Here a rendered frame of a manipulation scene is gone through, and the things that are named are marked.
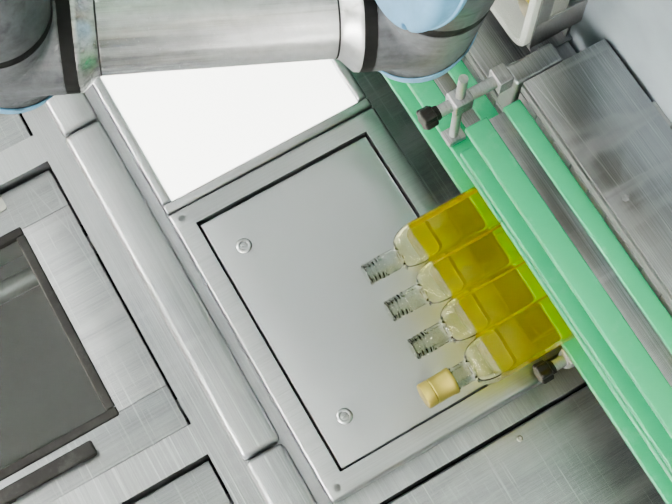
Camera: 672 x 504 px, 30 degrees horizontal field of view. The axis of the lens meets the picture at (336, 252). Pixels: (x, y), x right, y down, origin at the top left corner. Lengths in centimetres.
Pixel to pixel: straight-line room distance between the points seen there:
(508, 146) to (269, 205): 41
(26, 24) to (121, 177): 71
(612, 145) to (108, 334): 75
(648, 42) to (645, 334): 34
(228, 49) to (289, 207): 59
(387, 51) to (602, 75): 41
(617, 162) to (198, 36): 56
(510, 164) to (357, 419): 41
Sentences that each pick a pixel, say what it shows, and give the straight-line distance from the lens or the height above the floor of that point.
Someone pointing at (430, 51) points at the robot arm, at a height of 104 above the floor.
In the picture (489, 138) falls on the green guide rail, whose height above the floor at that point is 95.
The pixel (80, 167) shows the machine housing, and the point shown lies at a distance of 187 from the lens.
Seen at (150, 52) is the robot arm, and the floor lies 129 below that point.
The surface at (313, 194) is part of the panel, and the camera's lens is 180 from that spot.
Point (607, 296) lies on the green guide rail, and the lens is 150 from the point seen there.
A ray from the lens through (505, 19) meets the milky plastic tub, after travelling 164.
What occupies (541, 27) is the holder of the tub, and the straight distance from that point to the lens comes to 160.
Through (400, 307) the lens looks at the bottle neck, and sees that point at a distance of 160.
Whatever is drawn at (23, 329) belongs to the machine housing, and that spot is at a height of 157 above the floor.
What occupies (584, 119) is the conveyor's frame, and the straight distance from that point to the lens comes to 156.
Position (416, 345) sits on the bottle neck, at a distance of 158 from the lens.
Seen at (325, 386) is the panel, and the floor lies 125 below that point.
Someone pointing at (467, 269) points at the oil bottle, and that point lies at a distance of 160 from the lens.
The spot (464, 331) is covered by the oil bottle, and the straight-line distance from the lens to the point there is 158.
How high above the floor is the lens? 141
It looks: 9 degrees down
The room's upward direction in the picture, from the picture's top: 119 degrees counter-clockwise
